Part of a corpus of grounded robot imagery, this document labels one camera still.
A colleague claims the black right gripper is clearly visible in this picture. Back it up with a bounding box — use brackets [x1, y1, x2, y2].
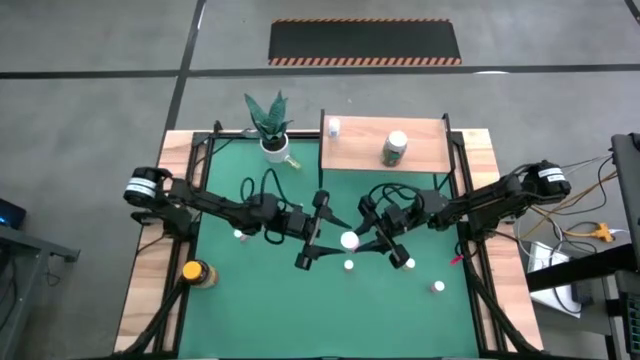
[353, 191, 434, 271]

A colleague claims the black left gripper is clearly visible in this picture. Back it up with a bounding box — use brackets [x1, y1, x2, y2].
[276, 189, 353, 272]

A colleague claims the magenta-label bottle white cap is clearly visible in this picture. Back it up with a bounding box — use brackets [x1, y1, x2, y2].
[340, 230, 361, 253]

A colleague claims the large green-label bottle white cap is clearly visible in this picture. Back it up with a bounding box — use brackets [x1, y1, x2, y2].
[381, 130, 409, 168]

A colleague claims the amber bottle yellow cap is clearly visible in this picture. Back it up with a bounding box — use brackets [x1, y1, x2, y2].
[181, 259, 220, 290]

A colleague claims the green table mat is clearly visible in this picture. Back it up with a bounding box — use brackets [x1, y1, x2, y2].
[177, 137, 481, 359]

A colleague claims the snake plant in white pot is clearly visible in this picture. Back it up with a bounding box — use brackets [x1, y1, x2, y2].
[243, 89, 295, 165]

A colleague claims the white paper sheet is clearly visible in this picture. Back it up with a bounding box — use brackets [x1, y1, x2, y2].
[527, 240, 585, 317]

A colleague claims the black hazard-striped floor mat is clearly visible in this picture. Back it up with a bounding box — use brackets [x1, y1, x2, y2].
[268, 18, 463, 67]

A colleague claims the black desk beam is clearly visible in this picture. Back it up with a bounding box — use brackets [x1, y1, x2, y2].
[524, 242, 640, 294]

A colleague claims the yellow power splitter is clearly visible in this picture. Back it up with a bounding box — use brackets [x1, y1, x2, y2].
[563, 222, 615, 244]

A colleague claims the black screen edge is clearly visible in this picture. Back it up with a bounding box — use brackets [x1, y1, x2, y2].
[610, 132, 640, 261]

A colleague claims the grey side desk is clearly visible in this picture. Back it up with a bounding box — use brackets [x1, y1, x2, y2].
[0, 219, 81, 360]

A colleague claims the blue-lit black device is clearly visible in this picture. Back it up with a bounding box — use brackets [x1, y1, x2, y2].
[0, 198, 28, 231]

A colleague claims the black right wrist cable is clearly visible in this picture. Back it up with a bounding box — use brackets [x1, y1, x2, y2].
[369, 181, 427, 211]

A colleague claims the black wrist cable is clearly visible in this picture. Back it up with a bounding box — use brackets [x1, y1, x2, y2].
[239, 167, 301, 211]
[369, 181, 427, 211]

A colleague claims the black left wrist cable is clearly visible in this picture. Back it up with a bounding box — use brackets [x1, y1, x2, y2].
[239, 167, 301, 211]

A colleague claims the wooden shelf with black frame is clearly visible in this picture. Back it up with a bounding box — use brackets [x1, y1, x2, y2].
[318, 108, 457, 190]

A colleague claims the black aluminium rig frame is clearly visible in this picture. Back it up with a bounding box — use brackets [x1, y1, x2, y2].
[112, 119, 546, 360]

